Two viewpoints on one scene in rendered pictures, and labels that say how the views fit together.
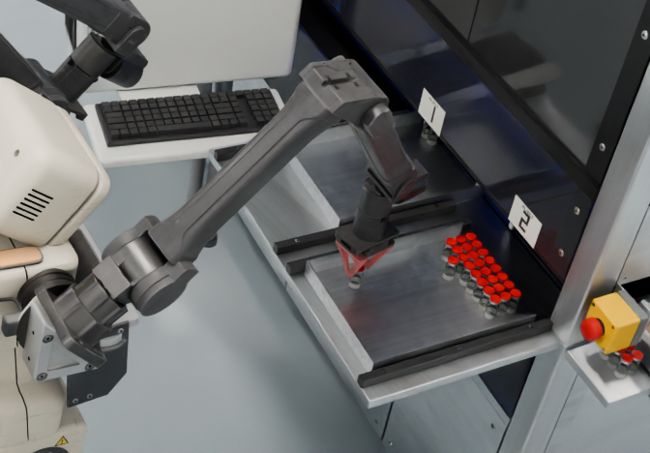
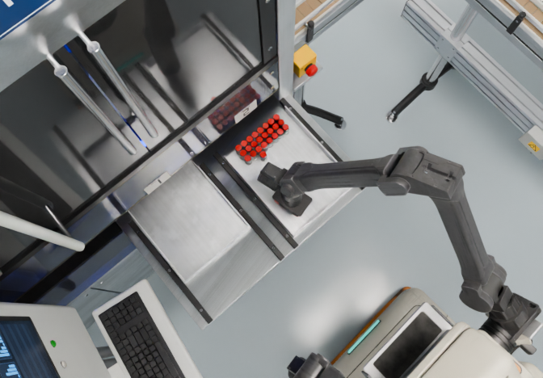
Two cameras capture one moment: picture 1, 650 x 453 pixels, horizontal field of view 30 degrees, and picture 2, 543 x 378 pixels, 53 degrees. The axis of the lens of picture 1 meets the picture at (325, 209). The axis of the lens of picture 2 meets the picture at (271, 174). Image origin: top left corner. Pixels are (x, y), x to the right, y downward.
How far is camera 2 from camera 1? 1.69 m
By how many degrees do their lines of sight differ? 51
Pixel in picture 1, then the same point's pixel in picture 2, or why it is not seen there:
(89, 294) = (515, 308)
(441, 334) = (310, 154)
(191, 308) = not seen: hidden behind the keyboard
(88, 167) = (473, 334)
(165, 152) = (191, 363)
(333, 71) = (435, 178)
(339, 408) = not seen: hidden behind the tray
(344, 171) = (191, 237)
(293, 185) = (216, 265)
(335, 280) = (292, 219)
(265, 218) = (254, 273)
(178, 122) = (163, 364)
